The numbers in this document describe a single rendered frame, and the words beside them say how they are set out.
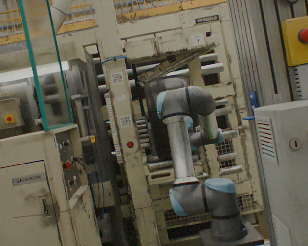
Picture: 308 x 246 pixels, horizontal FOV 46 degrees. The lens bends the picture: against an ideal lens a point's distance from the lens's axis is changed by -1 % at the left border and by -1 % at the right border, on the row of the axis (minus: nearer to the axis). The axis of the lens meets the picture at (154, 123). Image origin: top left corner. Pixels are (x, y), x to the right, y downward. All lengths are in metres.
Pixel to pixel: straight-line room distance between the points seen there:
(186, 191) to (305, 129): 0.67
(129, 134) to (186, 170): 1.01
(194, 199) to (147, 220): 1.12
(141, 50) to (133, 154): 0.78
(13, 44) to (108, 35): 5.86
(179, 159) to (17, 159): 0.72
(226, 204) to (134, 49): 1.58
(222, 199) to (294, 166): 0.57
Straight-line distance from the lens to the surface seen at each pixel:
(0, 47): 8.35
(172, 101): 1.56
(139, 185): 2.51
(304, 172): 0.98
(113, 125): 2.48
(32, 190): 1.75
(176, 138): 1.54
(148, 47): 2.74
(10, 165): 1.76
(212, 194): 1.49
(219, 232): 1.54
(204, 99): 1.57
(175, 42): 2.76
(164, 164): 2.41
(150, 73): 2.86
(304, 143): 0.97
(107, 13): 2.54
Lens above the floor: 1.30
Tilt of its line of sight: 3 degrees down
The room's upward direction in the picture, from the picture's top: 11 degrees counter-clockwise
